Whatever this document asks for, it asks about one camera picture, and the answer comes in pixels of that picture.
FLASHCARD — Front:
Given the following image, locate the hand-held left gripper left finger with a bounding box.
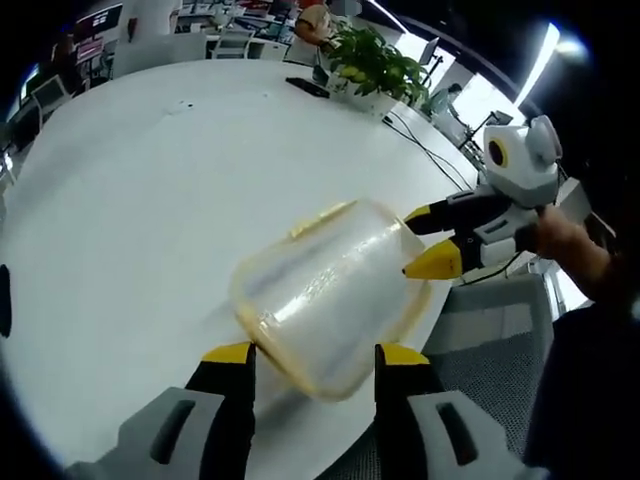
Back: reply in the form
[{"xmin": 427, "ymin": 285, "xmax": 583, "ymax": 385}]
[{"xmin": 117, "ymin": 341, "xmax": 258, "ymax": 480}]

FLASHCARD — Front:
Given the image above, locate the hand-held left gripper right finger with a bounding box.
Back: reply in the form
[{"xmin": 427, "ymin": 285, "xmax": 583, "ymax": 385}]
[{"xmin": 373, "ymin": 342, "xmax": 504, "ymax": 480}]

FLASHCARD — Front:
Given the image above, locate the clear plastic buckle container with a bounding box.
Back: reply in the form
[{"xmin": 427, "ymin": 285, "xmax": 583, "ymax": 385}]
[{"xmin": 228, "ymin": 197, "xmax": 435, "ymax": 403}]

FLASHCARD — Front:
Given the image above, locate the person's right hand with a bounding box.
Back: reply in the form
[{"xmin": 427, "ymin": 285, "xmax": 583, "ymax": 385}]
[{"xmin": 534, "ymin": 203, "xmax": 614, "ymax": 262}]

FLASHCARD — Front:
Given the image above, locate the grey mesh chair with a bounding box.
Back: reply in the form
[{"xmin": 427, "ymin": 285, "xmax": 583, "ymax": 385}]
[{"xmin": 319, "ymin": 273, "xmax": 561, "ymax": 480}]

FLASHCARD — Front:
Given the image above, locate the ceiling light strip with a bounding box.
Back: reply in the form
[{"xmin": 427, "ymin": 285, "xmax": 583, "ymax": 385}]
[{"xmin": 518, "ymin": 21, "xmax": 562, "ymax": 107}]

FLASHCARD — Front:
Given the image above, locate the white plant pot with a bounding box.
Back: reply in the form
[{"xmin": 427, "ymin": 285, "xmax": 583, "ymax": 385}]
[{"xmin": 343, "ymin": 82, "xmax": 402, "ymax": 120}]

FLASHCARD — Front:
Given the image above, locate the green potted plant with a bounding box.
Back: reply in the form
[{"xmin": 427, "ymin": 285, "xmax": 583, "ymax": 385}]
[{"xmin": 325, "ymin": 21, "xmax": 432, "ymax": 107}]

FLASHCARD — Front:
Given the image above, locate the person's dark clothing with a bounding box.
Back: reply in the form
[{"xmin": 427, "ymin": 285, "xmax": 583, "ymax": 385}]
[{"xmin": 522, "ymin": 249, "xmax": 640, "ymax": 480}]

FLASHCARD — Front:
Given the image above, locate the black phone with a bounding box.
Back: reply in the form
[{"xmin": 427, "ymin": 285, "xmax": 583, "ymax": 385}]
[{"xmin": 284, "ymin": 75, "xmax": 332, "ymax": 100}]

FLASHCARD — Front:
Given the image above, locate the black flat object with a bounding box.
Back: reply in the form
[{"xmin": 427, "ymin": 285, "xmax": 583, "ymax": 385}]
[{"xmin": 0, "ymin": 262, "xmax": 13, "ymax": 340}]

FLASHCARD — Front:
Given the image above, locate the white office chair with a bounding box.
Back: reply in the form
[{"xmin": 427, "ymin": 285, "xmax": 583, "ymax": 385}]
[{"xmin": 208, "ymin": 27, "xmax": 257, "ymax": 62}]

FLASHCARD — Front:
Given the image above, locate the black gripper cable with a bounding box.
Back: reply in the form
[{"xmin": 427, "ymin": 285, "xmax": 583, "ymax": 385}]
[{"xmin": 457, "ymin": 251, "xmax": 527, "ymax": 288}]

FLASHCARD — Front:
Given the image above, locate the thin black table cable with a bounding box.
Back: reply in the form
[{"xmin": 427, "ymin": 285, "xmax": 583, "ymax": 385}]
[{"xmin": 381, "ymin": 112, "xmax": 482, "ymax": 192}]

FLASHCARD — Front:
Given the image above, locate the wall display screen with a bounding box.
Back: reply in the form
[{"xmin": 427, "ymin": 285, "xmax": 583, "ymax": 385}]
[{"xmin": 73, "ymin": 3, "xmax": 125, "ymax": 62}]

